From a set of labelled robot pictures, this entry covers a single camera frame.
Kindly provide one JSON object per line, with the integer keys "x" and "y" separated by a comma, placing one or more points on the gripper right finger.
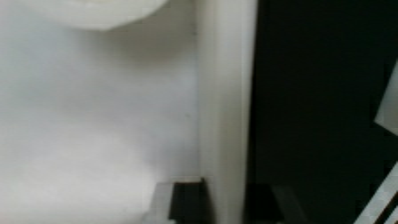
{"x": 272, "y": 206}

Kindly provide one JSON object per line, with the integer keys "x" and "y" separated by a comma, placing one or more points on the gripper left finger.
{"x": 179, "y": 203}

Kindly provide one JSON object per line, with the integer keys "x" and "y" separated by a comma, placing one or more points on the white square tabletop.
{"x": 124, "y": 96}

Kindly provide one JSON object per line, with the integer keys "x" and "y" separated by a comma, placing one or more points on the white U-shaped fence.
{"x": 380, "y": 210}

